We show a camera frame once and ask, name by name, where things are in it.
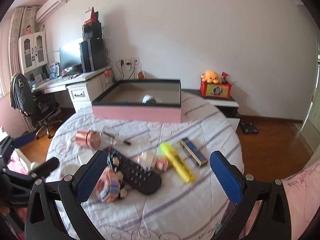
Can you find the white air conditioner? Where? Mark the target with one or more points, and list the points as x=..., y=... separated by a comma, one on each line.
x=49, y=7

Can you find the clear glass bottle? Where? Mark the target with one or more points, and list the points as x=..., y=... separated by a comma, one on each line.
x=115, y=139

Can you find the striped white bedsheet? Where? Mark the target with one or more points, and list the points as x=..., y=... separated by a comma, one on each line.
x=177, y=210

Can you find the orange snack bag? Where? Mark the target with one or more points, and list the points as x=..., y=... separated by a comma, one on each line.
x=141, y=75

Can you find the pink storage box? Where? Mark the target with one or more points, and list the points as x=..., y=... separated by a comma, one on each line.
x=123, y=101

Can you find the black speaker box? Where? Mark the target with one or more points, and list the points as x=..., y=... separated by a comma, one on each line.
x=92, y=30

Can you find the computer monitor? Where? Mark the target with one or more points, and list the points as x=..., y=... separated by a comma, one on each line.
x=70, y=54

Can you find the black remote control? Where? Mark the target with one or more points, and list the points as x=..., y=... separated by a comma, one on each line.
x=146, y=182

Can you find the blue gold rectangular case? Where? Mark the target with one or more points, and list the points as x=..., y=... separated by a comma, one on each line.
x=193, y=151

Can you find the black floor scale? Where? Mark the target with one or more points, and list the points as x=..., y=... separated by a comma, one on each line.
x=248, y=128

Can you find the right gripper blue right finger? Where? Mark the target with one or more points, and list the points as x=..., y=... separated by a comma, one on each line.
x=226, y=177

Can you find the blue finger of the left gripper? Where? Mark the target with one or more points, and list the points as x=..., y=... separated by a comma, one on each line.
x=23, y=140

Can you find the pink pillow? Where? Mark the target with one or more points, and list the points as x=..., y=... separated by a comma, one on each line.
x=302, y=192

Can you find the white cup-shaped device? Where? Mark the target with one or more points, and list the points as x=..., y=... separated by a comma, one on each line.
x=148, y=99

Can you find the orange cap bottle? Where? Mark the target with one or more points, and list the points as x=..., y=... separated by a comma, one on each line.
x=108, y=77

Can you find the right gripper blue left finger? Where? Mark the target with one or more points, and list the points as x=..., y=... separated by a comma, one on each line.
x=43, y=218

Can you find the orange octopus plush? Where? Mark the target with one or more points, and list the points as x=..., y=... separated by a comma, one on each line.
x=210, y=76

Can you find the yellow highlighter marker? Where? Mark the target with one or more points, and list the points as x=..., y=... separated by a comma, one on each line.
x=177, y=163

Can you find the white glass door cabinet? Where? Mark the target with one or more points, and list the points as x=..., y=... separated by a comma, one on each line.
x=32, y=51

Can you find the black office chair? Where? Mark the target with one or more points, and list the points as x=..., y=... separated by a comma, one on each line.
x=40, y=109

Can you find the white desk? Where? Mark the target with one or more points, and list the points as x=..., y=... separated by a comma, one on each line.
x=83, y=89

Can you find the red toy box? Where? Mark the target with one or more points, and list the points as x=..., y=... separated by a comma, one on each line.
x=219, y=90

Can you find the black computer tower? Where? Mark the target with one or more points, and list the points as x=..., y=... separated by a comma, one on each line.
x=92, y=53

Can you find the pink block figure toy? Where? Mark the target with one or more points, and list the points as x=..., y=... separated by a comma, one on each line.
x=110, y=186

